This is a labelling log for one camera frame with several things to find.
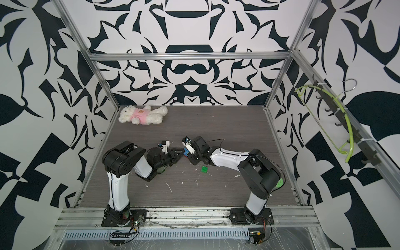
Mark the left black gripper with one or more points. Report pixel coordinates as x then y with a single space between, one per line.
173 155

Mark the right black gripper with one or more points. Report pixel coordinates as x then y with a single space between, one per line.
192 161

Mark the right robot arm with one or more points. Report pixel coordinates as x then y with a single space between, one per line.
259 173

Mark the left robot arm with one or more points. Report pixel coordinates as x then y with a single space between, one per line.
128 157

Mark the dark green lego brick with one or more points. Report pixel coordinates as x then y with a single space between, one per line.
204 169

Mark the white teddy bear pink shirt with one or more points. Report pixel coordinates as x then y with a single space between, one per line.
142 116

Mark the black connector box right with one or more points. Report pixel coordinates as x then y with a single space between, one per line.
256 237

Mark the black connector box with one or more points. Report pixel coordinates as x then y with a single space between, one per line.
118 237
256 237

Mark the black connector box left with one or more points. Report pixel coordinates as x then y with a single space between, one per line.
118 237

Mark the green plastic hanger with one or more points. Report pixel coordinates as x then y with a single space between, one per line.
335 108

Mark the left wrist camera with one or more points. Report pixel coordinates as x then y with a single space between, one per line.
164 146

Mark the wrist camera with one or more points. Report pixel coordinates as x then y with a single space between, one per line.
164 146
187 144

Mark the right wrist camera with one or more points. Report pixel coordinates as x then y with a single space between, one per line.
187 144

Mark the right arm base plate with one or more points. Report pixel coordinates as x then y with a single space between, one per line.
242 216

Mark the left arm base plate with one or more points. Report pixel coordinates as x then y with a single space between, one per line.
114 218

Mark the black wall hook rack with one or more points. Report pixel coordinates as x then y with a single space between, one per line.
360 141

